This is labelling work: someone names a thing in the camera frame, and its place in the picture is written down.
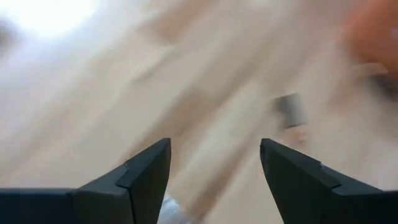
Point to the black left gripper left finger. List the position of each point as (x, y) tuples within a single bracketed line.
[(93, 205)]

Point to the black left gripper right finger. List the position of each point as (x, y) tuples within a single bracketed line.
[(311, 199)]

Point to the silver black AA battery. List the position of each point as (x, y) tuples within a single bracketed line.
[(290, 110)]

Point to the orange plastic bin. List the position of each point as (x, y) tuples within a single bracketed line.
[(376, 31)]

